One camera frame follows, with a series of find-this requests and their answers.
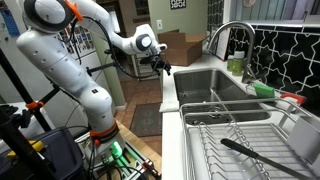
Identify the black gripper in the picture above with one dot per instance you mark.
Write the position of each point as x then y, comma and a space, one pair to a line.
154, 60

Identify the green sponge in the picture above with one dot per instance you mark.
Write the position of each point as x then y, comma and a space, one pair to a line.
264, 90

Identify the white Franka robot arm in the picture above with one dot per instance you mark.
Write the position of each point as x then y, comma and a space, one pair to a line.
66, 73

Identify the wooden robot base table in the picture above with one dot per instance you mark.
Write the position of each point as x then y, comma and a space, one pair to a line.
140, 146

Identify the brown cardboard box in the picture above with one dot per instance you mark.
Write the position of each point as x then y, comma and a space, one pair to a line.
181, 50

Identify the stainless steel sink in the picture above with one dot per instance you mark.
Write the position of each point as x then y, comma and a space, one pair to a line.
196, 83

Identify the dark patterned floor rug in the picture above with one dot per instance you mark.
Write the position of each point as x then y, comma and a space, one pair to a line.
146, 120

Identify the white paper sign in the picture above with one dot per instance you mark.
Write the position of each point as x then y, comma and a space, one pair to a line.
223, 43

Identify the short green soap bottle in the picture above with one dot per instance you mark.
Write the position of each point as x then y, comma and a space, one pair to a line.
230, 63

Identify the black white patterned picture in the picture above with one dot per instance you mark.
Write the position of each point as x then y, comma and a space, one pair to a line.
177, 4

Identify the steel kitchen faucet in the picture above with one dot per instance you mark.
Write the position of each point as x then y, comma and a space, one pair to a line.
248, 50

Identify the photo sheet on fridge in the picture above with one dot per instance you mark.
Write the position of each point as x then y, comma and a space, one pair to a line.
85, 40

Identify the green printed part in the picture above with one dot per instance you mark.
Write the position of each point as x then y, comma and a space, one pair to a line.
116, 150

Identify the kitchen window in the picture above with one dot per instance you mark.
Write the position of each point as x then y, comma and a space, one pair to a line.
283, 10

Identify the dark blue storage bin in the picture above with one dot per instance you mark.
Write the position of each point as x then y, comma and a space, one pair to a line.
63, 153

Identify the black stand with orange clamp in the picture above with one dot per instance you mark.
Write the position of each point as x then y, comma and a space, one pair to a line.
33, 105

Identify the yellow tool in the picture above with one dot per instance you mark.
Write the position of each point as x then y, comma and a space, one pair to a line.
36, 145

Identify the white utensil holder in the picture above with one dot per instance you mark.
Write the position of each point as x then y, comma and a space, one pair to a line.
305, 140

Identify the white refrigerator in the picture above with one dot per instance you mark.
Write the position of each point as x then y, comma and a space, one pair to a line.
10, 73

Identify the blue paper note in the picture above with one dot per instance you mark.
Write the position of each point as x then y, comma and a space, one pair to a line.
10, 23

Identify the thick black tripod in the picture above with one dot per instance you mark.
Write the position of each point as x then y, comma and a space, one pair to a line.
16, 146

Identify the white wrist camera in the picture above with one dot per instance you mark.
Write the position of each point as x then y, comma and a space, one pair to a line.
161, 47

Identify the white light switch plate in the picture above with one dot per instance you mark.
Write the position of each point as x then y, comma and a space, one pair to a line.
159, 24

